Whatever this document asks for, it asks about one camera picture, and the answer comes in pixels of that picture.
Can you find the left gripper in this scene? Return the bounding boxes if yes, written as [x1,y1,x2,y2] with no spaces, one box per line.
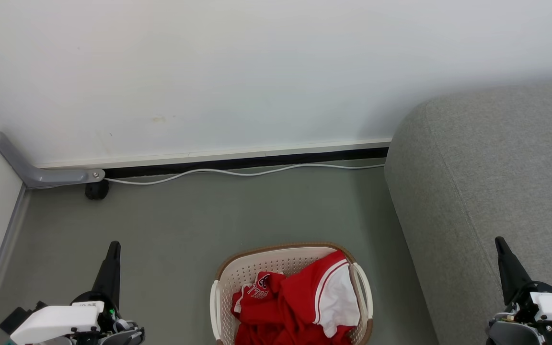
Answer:
[0,241,145,345]

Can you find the red and white clothes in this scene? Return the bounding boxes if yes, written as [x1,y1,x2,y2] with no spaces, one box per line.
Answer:
[231,250,361,345]

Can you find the grey fabric sofa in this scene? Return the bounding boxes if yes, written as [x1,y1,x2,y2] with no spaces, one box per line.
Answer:
[384,81,552,345]

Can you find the black caster wheel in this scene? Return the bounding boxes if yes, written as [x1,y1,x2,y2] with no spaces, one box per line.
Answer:
[85,181,110,200]

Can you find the grey floor skirting strip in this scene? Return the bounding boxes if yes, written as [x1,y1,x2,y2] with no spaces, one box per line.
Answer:
[0,186,31,345]

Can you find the cream perforated laundry basket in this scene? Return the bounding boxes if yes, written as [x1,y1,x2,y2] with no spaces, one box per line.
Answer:
[210,242,374,345]

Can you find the grey angled metal bracket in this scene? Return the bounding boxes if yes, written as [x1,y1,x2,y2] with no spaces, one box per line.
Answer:
[0,132,106,188]

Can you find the white wall baseboard strip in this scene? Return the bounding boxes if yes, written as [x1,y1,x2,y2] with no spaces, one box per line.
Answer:
[36,138,392,169]

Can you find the white floor cable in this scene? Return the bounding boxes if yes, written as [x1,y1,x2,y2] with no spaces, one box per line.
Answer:
[104,163,386,185]

